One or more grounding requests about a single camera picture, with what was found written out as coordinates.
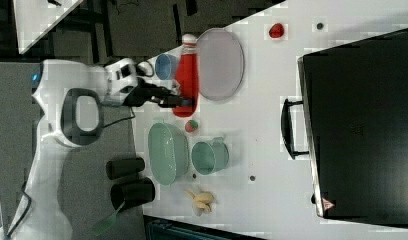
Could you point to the yellow banana bunch toy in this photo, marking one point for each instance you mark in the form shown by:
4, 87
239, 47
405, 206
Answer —
200, 202

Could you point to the white side table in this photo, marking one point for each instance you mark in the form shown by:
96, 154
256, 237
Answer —
35, 18

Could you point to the green strainer basket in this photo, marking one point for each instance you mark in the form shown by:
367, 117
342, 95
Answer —
168, 152

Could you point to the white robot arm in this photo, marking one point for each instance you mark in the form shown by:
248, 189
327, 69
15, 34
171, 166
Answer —
71, 95

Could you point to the red green strawberry toy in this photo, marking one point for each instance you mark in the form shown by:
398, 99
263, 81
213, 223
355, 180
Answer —
191, 126

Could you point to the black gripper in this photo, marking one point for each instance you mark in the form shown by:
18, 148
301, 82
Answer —
147, 92

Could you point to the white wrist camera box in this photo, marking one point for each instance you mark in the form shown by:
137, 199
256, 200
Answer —
121, 80

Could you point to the grey round plate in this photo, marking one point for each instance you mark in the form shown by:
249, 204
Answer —
221, 64

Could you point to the green mug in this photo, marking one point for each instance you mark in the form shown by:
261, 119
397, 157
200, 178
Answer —
210, 156

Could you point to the blue bowl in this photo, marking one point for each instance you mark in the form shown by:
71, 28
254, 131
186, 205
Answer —
165, 66

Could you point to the red ketchup bottle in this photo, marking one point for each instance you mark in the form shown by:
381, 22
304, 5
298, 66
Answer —
187, 76

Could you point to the green spatula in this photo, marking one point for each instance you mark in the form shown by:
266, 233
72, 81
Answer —
107, 223

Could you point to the black microwave oven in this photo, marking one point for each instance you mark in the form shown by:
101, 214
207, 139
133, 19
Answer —
355, 103

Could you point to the black cylinder holder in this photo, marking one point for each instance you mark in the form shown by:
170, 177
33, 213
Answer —
132, 194

